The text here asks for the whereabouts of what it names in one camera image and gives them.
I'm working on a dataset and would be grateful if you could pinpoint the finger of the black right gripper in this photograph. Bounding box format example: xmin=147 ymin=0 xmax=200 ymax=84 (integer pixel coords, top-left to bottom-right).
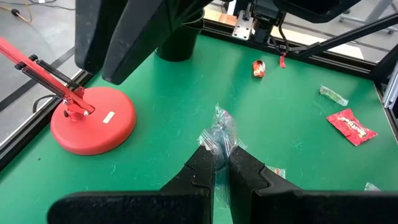
xmin=74 ymin=0 xmax=128 ymax=74
xmin=101 ymin=0 xmax=212 ymax=85

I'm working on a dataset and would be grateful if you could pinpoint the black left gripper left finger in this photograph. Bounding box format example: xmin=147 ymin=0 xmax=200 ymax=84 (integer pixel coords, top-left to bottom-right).
xmin=46 ymin=144 xmax=217 ymax=224

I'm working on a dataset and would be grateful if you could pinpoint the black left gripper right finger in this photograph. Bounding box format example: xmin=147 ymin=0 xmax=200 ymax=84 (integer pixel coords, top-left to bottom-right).
xmin=228 ymin=146 xmax=398 ymax=224

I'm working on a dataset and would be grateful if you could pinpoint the clear candy packet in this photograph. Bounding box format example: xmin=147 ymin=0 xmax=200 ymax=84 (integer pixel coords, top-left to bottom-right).
xmin=319 ymin=85 xmax=349 ymax=107
xmin=197 ymin=104 xmax=249 ymax=218
xmin=266 ymin=165 xmax=286 ymax=180

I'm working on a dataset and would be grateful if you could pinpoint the small red white candy packet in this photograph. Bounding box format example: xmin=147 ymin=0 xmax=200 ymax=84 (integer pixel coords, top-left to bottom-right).
xmin=252 ymin=59 xmax=266 ymax=78

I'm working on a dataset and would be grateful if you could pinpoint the green table mat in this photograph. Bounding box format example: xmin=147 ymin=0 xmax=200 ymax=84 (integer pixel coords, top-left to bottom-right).
xmin=0 ymin=33 xmax=398 ymax=224

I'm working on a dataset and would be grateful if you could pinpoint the red desk lamp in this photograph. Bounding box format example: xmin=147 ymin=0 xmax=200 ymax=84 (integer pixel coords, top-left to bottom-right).
xmin=0 ymin=36 xmax=137 ymax=156

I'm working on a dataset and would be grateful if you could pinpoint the black metal strut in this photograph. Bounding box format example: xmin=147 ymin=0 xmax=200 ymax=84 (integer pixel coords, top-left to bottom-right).
xmin=289 ymin=12 xmax=398 ymax=60

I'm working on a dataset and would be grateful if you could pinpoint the yellow floor cable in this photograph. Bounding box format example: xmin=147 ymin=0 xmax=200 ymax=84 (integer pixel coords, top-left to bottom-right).
xmin=0 ymin=2 xmax=34 ymax=25

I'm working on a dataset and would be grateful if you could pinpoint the black lamp cable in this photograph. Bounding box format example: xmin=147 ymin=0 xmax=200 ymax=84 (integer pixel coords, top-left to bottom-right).
xmin=32 ymin=95 xmax=62 ymax=114

